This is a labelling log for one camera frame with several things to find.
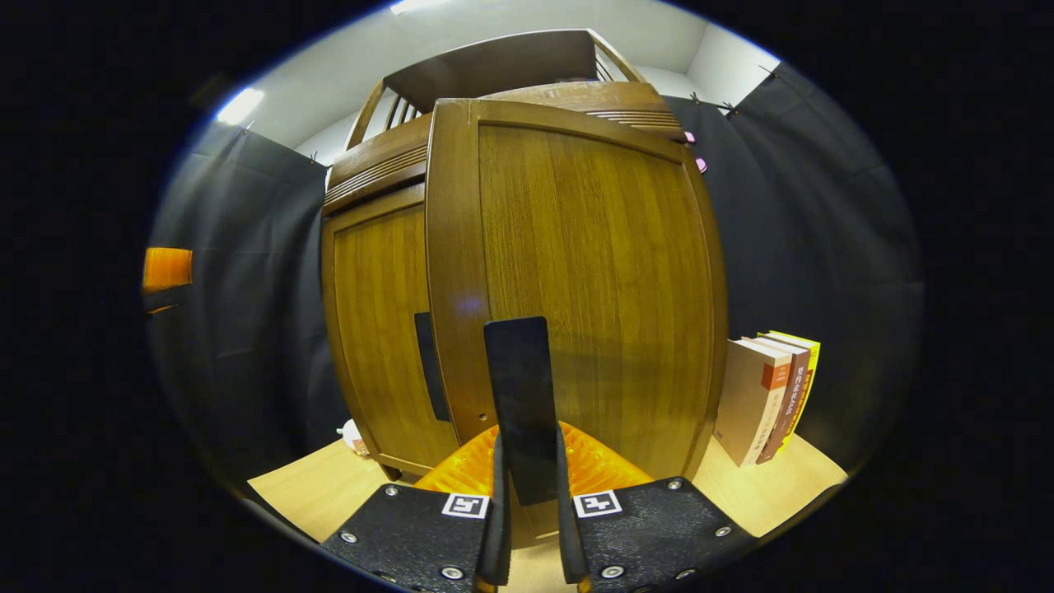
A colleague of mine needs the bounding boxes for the wooden cabinet door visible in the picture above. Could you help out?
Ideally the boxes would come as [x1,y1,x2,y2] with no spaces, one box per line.
[321,183,462,479]
[424,99,730,549]

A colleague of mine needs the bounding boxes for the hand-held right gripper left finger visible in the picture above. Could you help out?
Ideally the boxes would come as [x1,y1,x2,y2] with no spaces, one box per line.
[319,423,513,593]

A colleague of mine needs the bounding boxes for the dark red spine book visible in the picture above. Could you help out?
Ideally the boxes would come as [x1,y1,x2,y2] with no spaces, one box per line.
[756,335,812,465]

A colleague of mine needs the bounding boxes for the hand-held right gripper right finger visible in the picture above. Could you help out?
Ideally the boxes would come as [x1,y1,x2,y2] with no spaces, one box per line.
[556,423,754,593]

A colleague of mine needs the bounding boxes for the black backdrop cloth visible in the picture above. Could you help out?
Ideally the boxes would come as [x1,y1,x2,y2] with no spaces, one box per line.
[147,62,923,495]

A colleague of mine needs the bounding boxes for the white and orange book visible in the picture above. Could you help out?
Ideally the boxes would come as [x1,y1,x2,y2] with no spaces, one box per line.
[713,338,793,469]

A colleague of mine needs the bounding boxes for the small ceiling light panel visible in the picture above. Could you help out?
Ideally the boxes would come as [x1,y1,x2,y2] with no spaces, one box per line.
[216,86,266,126]

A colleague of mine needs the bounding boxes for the wooden double-door shoe cabinet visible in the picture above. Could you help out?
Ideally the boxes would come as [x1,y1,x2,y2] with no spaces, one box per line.
[321,29,701,483]

